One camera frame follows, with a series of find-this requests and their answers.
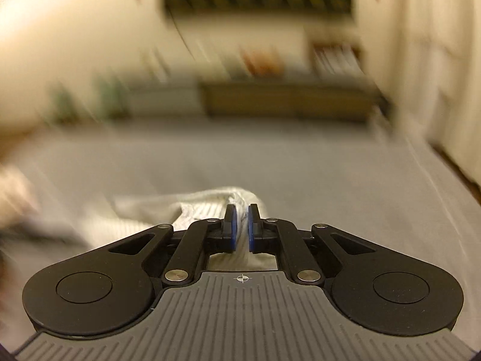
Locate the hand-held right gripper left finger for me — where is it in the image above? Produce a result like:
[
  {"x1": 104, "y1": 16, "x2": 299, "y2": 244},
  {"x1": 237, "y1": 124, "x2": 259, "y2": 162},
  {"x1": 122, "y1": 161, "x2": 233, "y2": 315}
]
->
[{"x1": 108, "y1": 203, "x2": 240, "y2": 285}]

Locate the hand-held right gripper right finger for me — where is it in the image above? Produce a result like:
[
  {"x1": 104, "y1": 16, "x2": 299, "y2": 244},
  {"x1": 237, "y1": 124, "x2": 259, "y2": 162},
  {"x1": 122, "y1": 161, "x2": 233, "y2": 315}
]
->
[{"x1": 247, "y1": 203, "x2": 376, "y2": 285}]

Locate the white striped garment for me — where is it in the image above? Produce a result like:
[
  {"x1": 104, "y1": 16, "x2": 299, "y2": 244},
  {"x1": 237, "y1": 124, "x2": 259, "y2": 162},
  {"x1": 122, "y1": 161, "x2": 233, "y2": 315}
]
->
[{"x1": 113, "y1": 186, "x2": 280, "y2": 272}]

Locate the grey bed sheet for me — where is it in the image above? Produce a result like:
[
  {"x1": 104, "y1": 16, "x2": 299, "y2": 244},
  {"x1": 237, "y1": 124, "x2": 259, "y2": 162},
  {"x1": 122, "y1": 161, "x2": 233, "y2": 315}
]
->
[{"x1": 0, "y1": 118, "x2": 481, "y2": 347}]

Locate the wooden low cabinet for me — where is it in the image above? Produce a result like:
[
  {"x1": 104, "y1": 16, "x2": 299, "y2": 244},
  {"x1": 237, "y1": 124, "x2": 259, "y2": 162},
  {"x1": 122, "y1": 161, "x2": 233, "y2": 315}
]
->
[{"x1": 199, "y1": 81, "x2": 389, "y2": 123}]

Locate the row of books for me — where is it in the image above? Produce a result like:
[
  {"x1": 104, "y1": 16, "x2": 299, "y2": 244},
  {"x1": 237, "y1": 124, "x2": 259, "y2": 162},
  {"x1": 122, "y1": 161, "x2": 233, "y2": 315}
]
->
[{"x1": 310, "y1": 43, "x2": 363, "y2": 74}]

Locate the cream curtain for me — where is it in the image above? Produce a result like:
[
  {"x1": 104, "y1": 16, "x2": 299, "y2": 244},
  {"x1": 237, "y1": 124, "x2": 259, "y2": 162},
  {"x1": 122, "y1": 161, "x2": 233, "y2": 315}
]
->
[{"x1": 391, "y1": 0, "x2": 481, "y2": 181}]

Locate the black cable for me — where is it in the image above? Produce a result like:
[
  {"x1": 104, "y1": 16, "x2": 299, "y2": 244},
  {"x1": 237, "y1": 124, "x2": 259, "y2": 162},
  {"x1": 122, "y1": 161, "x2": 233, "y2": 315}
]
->
[{"x1": 167, "y1": 8, "x2": 196, "y2": 59}]

